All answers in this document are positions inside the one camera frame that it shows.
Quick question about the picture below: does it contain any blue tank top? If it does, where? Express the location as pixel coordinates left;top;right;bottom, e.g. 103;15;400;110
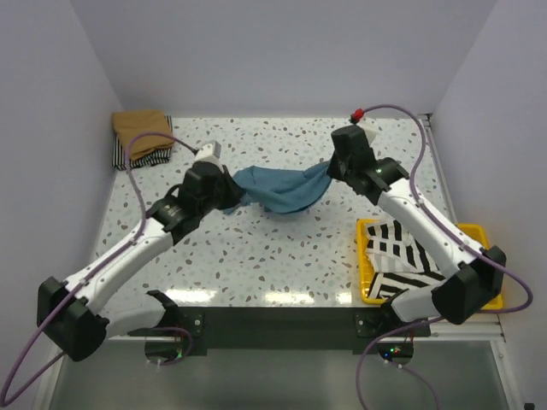
223;161;332;214

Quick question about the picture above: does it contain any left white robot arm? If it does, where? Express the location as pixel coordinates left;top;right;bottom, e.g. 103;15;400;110
37;161;244;361

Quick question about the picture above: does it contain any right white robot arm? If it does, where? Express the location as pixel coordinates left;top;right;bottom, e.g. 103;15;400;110
327;125;506;336

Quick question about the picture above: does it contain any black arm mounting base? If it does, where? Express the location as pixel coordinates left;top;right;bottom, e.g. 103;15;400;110
144;290;432;364

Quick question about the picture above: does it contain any folded thin-striped tank top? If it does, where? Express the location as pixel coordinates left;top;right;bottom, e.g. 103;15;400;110
112;115;173;170

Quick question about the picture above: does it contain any folded tan tank top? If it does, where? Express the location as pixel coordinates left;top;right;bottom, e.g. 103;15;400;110
112;109;174;161

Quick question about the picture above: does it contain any black white striped tank top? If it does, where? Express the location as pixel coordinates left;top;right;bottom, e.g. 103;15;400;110
358;220;444;302

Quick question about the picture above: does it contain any yellow plastic bin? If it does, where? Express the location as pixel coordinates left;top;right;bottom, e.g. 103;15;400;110
356;218;504;311

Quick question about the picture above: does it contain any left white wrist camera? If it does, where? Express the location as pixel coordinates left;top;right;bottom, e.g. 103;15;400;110
195;141;222;169

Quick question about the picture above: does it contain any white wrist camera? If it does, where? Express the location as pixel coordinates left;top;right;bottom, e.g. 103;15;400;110
358;120;381;145
195;141;222;169

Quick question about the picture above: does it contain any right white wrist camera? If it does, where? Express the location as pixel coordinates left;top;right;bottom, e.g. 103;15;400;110
358;120;381;145

